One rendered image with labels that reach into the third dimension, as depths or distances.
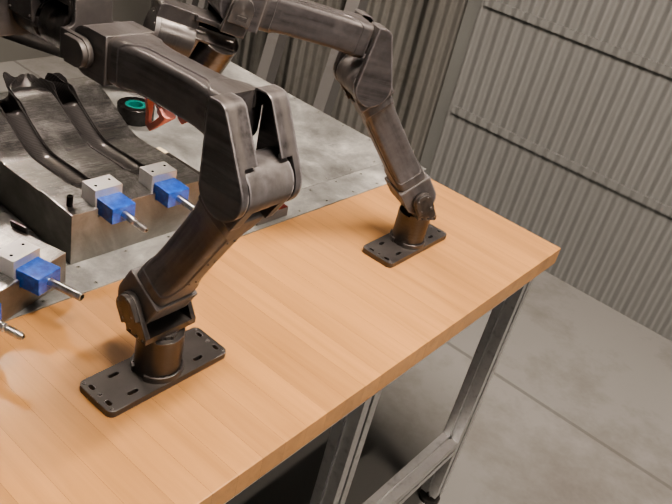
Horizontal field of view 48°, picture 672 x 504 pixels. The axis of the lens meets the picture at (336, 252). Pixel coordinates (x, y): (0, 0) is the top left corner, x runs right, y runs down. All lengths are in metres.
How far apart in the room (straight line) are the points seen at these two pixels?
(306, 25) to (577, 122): 2.01
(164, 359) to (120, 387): 0.07
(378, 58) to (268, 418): 0.56
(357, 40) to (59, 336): 0.61
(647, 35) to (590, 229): 0.75
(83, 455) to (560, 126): 2.44
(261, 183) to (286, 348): 0.42
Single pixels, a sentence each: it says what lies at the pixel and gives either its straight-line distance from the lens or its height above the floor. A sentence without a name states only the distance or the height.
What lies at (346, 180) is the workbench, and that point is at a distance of 1.64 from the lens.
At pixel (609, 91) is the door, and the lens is 2.98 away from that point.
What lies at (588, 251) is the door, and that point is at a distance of 3.14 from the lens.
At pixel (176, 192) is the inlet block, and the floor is 0.90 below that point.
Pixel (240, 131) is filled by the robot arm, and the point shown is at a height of 1.21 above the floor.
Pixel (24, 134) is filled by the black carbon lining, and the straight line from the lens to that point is 1.42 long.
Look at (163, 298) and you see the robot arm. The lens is 0.94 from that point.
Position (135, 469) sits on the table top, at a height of 0.80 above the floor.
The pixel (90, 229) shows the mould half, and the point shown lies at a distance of 1.23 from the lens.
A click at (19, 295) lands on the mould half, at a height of 0.83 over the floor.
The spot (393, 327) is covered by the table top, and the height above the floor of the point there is 0.80.
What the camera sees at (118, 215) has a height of 0.89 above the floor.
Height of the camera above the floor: 1.52
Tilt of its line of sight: 31 degrees down
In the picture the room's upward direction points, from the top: 14 degrees clockwise
